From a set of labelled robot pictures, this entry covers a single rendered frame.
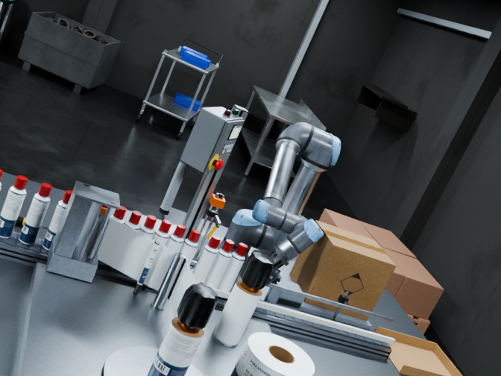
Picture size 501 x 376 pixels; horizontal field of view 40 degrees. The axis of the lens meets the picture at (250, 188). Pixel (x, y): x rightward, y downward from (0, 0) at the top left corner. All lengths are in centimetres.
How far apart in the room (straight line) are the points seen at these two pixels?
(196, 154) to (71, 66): 590
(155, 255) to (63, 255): 28
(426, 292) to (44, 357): 400
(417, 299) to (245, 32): 472
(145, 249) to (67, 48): 601
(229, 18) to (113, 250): 692
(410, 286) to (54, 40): 482
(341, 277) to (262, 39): 649
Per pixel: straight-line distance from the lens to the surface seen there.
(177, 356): 174
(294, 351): 197
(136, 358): 188
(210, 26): 892
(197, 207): 239
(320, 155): 264
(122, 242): 218
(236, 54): 899
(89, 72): 798
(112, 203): 207
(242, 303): 207
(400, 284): 532
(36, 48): 815
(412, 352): 292
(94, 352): 187
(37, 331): 187
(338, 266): 273
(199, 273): 234
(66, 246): 211
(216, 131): 217
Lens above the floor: 188
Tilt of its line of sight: 15 degrees down
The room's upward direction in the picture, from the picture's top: 24 degrees clockwise
